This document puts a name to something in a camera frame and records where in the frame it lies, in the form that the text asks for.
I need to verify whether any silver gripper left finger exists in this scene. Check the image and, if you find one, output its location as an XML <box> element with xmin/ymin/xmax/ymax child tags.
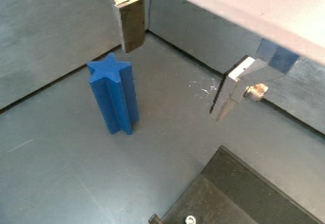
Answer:
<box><xmin>112</xmin><ymin>0</ymin><xmax>144</xmax><ymax>53</ymax></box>

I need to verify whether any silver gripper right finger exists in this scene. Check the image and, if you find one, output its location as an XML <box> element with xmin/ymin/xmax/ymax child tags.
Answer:
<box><xmin>210</xmin><ymin>39</ymin><xmax>299</xmax><ymax>121</ymax></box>

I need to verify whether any black curved holder bracket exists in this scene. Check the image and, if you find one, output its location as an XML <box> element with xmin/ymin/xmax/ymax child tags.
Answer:
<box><xmin>148</xmin><ymin>145</ymin><xmax>325</xmax><ymax>224</ymax></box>

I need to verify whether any blue star-shaped peg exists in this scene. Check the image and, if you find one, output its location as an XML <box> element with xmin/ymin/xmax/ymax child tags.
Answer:
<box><xmin>87</xmin><ymin>53</ymin><xmax>139</xmax><ymax>135</ymax></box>

